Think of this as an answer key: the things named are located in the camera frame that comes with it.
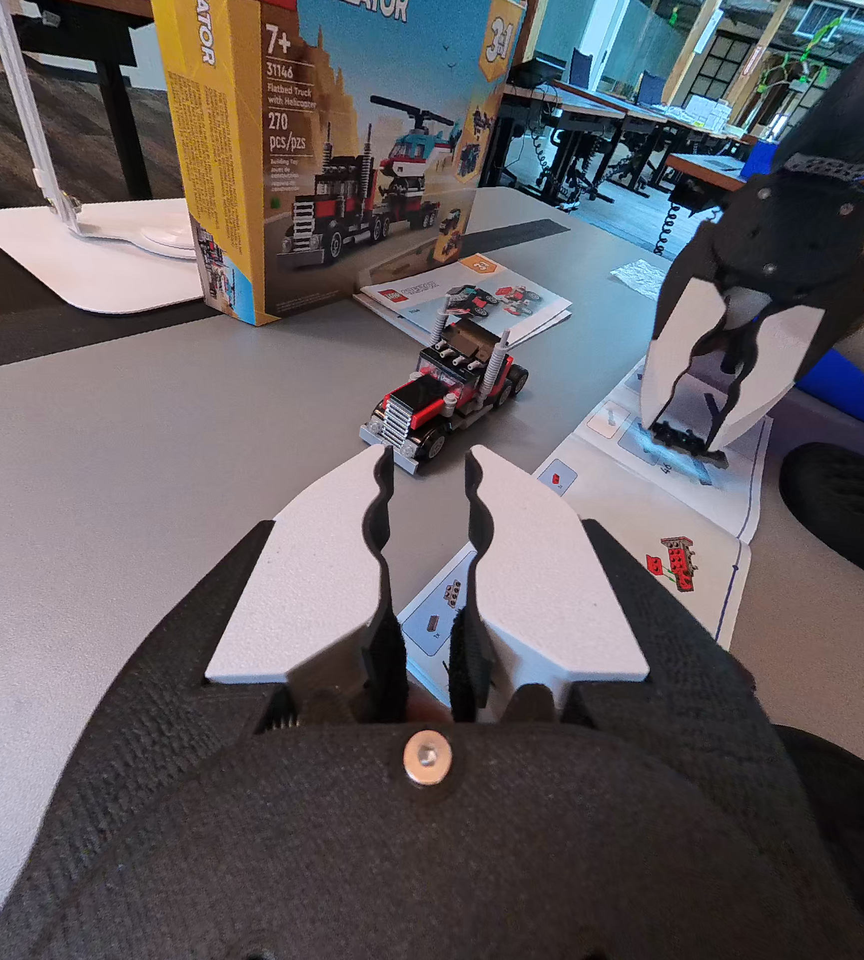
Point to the open lego instruction booklet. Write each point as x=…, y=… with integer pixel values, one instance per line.
x=642, y=510

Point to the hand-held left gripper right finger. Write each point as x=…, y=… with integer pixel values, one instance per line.
x=559, y=600

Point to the closed lego instruction booklet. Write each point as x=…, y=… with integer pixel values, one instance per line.
x=477, y=300

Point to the white lamp base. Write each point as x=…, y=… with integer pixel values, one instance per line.
x=102, y=263

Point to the wooden office desk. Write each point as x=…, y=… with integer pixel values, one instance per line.
x=702, y=173

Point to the dark lego plate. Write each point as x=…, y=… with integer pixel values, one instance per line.
x=684, y=438

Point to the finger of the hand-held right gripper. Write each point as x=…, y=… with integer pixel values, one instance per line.
x=679, y=360
x=777, y=353

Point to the lego set box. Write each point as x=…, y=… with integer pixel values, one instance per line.
x=327, y=135

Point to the red black lego vehicle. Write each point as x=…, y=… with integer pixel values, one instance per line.
x=447, y=398

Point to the black tape strip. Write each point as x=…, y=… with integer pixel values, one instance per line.
x=42, y=323

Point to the clear plastic bag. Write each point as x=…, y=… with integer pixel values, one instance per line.
x=642, y=278

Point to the long dark office desk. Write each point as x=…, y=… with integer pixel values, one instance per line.
x=582, y=113

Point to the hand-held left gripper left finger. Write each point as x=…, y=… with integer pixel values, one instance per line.
x=297, y=600

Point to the green potted plant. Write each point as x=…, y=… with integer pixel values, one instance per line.
x=810, y=53

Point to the small blue plastic bin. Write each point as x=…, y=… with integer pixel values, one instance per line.
x=759, y=161

